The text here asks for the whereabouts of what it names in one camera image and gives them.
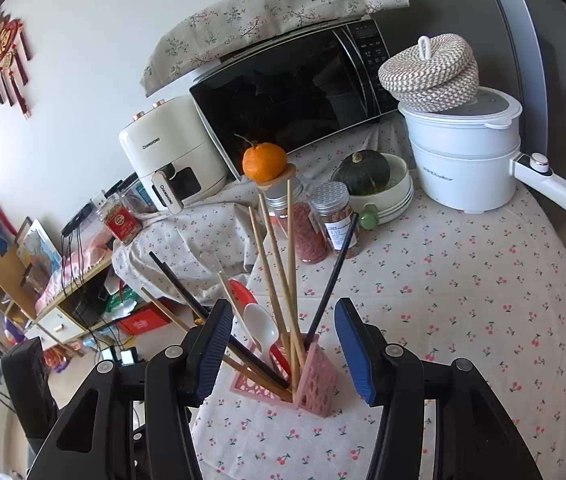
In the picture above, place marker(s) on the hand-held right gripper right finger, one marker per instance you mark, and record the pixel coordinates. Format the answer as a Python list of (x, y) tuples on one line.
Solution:
[(355, 355)]

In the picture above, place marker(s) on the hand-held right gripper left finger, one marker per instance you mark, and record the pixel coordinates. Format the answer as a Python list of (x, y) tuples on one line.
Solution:
[(210, 355)]

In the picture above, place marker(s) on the pink perforated utensil holder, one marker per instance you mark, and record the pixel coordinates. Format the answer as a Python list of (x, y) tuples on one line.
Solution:
[(308, 385)]

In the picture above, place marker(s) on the white plastic spoon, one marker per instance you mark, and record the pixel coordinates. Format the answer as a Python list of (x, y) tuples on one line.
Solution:
[(260, 327)]

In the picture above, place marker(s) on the red spoon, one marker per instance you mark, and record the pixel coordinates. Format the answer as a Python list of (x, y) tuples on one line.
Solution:
[(240, 291)]

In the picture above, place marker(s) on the black chopstick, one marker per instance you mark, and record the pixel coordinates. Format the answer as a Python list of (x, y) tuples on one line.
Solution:
[(333, 280), (178, 280)]

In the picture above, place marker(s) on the clear plastic utensil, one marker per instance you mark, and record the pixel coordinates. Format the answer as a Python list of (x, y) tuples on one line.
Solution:
[(215, 272)]

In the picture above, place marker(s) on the red box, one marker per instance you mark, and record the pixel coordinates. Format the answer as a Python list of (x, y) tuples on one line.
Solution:
[(143, 321)]

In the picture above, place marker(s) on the glass jar with wooden lid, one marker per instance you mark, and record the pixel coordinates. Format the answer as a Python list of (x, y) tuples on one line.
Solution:
[(308, 240)]

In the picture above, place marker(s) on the labelled clear plastic jar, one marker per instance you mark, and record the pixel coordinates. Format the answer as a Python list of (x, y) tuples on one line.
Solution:
[(335, 225)]

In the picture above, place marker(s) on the framed picture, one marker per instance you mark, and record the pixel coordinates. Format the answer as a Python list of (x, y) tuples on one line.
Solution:
[(38, 247)]

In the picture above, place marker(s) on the small green object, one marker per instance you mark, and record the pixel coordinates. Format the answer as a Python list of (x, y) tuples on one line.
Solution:
[(368, 217)]

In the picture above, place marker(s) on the pink cloth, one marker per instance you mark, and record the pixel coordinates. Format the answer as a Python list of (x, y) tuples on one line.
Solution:
[(88, 258)]

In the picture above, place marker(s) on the red tin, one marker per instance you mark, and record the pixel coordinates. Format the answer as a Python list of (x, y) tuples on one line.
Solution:
[(123, 224)]

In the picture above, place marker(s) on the black power strip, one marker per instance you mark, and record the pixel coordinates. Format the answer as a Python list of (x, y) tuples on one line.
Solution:
[(77, 220)]

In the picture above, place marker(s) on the small glass jar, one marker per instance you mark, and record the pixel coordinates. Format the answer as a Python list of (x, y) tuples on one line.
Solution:
[(135, 197)]

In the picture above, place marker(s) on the dark green squash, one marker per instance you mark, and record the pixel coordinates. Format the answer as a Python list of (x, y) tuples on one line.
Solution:
[(363, 175)]

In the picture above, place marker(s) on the orange mandarin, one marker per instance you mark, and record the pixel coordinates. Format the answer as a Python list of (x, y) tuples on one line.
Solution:
[(264, 162)]

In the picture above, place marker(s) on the white air fryer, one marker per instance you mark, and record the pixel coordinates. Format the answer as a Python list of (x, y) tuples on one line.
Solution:
[(163, 145)]

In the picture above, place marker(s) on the white electric cooking pot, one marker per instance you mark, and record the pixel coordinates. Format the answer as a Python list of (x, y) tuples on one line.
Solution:
[(458, 160)]

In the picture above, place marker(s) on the black microwave oven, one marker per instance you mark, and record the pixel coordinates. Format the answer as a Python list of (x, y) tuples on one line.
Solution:
[(288, 90)]

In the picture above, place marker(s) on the floral dust cover cloth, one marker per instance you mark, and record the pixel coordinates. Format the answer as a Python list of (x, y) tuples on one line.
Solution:
[(273, 10)]

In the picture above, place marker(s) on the grey refrigerator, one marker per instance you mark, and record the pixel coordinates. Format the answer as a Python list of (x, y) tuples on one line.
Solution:
[(538, 35)]

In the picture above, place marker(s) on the red knot wall ornament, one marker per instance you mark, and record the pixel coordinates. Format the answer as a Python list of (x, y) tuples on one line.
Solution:
[(5, 45)]

